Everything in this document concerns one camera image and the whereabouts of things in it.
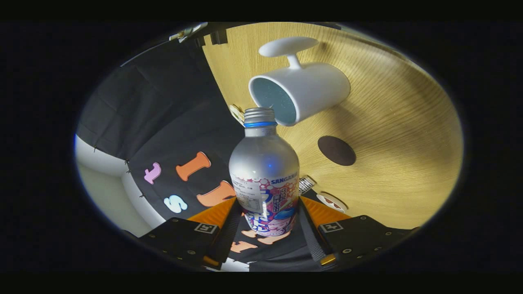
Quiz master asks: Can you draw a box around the white divided snack tray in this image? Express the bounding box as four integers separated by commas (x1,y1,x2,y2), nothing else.
229,104,246,125

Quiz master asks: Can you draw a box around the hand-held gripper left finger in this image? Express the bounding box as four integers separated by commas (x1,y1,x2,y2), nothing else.
139,197,241,270

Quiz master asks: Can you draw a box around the metal wire utensil holder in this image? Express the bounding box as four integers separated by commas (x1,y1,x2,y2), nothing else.
299,176,317,196

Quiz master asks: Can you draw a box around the wooden table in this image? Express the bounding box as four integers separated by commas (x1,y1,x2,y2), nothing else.
202,22,464,230

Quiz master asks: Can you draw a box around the silver juice bottle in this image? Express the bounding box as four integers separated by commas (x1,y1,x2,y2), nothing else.
228,107,300,237

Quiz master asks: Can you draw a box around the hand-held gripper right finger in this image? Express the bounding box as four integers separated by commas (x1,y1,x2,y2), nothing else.
298,196,419,270

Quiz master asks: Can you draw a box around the cluttered side stand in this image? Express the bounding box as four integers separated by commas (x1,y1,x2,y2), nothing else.
170,22,209,41

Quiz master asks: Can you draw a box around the white cup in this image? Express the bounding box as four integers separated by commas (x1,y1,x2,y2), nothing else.
248,36,351,127

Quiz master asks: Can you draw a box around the black table clamp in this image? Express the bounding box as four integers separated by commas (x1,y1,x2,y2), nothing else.
194,29,228,47

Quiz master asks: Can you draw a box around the white round plate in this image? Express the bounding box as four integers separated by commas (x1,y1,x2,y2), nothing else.
317,192,348,214

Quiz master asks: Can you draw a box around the black backdrop cloth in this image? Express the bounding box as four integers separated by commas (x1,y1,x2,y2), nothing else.
76,31,327,272

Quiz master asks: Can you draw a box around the dark round coaster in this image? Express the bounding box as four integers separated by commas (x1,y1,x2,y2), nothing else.
318,136,356,166

